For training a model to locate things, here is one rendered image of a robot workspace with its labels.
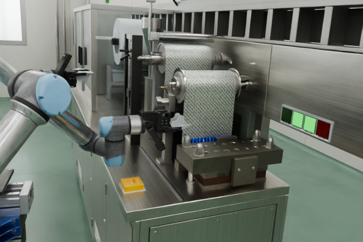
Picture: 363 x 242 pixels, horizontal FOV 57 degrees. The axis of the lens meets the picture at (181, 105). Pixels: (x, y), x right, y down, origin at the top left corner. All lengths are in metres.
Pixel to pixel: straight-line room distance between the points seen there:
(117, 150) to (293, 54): 0.74
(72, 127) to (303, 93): 0.84
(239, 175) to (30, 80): 0.79
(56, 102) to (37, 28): 5.78
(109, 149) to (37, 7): 5.63
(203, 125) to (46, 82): 0.69
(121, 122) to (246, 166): 0.50
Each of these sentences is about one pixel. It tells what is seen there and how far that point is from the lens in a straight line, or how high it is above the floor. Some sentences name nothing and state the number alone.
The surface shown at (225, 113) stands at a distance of 1.45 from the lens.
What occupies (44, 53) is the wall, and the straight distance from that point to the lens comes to 6.80.
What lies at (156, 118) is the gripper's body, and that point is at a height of 1.14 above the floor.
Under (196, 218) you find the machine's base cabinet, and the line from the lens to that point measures 1.26.
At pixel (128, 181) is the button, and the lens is 1.28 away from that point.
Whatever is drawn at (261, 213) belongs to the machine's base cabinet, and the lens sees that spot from 1.40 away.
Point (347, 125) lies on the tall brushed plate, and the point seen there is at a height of 1.22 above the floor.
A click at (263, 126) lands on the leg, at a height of 1.02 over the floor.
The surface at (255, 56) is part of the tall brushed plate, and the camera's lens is 1.49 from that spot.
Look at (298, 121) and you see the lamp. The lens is 1.27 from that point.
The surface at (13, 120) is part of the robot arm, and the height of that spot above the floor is 1.22.
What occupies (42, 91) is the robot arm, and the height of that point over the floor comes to 1.30.
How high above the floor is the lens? 1.49
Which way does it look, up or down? 13 degrees down
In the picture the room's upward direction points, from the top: 3 degrees clockwise
